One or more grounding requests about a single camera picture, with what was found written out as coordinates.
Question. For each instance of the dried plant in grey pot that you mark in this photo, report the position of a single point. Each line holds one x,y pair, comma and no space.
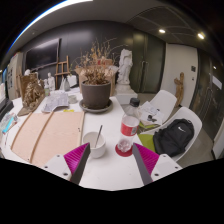
96,95

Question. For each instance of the colourful packets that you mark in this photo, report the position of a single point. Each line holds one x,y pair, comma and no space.
8,122

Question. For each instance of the plywood drawing board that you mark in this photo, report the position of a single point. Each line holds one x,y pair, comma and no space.
50,133

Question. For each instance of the clear red-labelled plastic bottle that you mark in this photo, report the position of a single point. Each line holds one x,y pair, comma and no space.
129,128

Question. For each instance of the golden brown carved sculpture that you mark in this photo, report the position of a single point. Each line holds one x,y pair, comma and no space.
33,95

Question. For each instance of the white plaster head bust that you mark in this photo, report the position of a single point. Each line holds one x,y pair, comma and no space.
27,72

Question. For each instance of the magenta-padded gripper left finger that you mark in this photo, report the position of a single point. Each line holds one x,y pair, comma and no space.
78,156

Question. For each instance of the long ceiling light strip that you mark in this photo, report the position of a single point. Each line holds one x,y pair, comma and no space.
40,16

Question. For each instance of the wooden easel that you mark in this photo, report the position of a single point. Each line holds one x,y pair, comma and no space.
63,68

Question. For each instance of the round ceiling spotlight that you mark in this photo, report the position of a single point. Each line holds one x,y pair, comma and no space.
162,31
201,35

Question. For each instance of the white ceramic mug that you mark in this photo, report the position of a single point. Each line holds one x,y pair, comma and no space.
91,150

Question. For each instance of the black backpack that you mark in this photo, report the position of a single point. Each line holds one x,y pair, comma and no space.
173,136

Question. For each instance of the small grey cup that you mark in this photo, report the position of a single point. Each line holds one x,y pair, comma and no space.
72,99

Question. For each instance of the flat round red coaster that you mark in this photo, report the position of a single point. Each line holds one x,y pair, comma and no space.
121,154

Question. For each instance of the black wall screen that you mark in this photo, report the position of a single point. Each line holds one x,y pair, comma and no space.
43,53

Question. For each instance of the yellow strip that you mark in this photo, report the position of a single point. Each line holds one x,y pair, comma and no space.
68,110

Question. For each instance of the tall white plaster statue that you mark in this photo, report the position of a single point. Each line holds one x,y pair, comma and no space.
126,70

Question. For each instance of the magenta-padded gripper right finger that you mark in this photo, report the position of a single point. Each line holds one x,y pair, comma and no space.
146,158

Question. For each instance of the white cabinet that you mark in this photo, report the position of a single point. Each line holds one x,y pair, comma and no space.
15,75

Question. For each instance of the stack of papers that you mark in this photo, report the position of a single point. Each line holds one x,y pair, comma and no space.
151,111

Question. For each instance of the crumpled printed paper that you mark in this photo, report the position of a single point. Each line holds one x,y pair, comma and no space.
56,101

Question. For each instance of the small white plaster figurine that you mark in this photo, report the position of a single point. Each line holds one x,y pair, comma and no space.
51,81

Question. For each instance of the black box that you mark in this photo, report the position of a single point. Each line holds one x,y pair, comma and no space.
6,108

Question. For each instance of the brown wooden figure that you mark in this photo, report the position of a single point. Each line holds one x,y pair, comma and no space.
179,88

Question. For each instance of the metal spoon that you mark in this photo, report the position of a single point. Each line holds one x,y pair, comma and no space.
99,135

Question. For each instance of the grey plant saucer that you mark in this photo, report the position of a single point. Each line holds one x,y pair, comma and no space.
95,110

